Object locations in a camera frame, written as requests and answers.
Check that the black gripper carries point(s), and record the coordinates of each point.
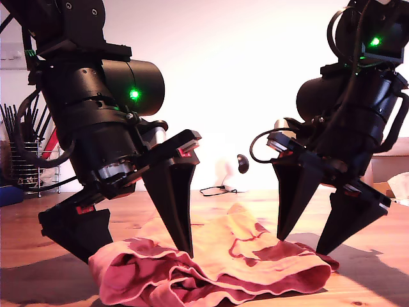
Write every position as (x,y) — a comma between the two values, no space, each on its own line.
(105,153)
(348,153)

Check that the pink underwear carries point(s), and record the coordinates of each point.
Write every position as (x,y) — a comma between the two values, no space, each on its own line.
(223,256)

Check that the white tissue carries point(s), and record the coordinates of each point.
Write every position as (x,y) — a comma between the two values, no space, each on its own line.
(399,185)

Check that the wooden chair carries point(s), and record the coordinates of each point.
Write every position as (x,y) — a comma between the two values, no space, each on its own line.
(399,145)

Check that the red paper chopstick sleeve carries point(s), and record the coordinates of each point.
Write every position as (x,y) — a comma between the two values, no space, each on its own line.
(51,147)

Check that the dark blue box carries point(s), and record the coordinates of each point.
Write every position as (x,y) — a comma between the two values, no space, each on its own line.
(9,196)

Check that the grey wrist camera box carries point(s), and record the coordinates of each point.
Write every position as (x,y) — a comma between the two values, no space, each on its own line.
(281,124)
(158,134)

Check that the white round security camera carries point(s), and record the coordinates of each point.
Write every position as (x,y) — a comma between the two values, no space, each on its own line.
(242,163)

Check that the white wall rail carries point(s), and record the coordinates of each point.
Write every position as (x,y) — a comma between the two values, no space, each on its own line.
(12,59)

